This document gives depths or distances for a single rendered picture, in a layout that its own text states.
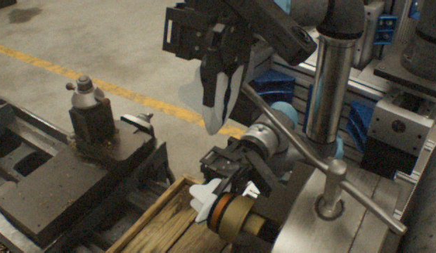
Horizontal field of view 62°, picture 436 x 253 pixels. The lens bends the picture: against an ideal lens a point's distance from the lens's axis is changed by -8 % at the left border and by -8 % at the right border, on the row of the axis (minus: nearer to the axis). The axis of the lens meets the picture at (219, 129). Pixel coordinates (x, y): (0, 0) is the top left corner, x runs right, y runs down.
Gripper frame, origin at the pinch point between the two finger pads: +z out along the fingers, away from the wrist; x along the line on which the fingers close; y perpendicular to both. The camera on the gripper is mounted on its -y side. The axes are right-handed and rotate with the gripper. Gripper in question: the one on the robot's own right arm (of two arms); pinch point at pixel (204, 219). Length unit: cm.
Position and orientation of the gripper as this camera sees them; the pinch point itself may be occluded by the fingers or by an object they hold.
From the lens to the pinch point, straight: 68.2
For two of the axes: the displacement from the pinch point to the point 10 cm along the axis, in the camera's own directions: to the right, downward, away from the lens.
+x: 0.0, -7.8, -6.2
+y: -8.3, -3.4, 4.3
